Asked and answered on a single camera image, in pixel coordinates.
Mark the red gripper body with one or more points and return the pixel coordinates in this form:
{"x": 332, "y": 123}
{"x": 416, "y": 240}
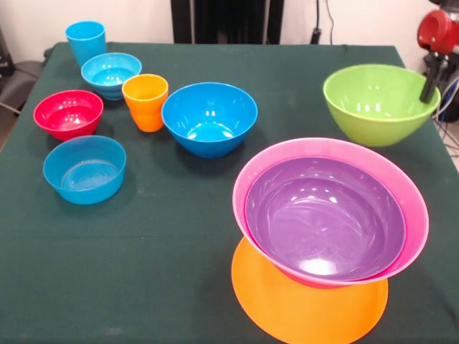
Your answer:
{"x": 444, "y": 32}

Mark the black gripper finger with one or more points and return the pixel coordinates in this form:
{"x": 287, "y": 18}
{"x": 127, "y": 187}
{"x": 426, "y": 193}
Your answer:
{"x": 432, "y": 80}

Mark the green bowl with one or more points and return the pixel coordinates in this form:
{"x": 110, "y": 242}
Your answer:
{"x": 376, "y": 107}

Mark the large pink bowl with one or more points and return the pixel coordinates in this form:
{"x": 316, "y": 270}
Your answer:
{"x": 412, "y": 200}

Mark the purple bowl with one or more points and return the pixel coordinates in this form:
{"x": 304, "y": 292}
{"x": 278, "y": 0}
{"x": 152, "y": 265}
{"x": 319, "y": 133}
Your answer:
{"x": 322, "y": 215}

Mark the large orange bowl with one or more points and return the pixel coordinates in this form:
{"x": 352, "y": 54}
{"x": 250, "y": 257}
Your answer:
{"x": 308, "y": 315}

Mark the orange cup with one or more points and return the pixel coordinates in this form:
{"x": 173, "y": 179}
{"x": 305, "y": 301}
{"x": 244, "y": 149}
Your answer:
{"x": 145, "y": 111}

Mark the small ribbed cyan bowl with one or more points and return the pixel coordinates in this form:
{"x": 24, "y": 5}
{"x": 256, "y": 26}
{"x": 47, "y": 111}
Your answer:
{"x": 107, "y": 71}

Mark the dark green tablecloth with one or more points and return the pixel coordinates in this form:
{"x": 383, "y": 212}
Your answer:
{"x": 143, "y": 251}

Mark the blue cup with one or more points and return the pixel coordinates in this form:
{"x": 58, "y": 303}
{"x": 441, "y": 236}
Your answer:
{"x": 86, "y": 43}

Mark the translucent blue bowl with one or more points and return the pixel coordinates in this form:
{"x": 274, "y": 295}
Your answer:
{"x": 84, "y": 172}

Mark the small crimson bowl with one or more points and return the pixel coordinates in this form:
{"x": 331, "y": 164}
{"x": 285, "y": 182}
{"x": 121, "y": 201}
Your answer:
{"x": 68, "y": 114}

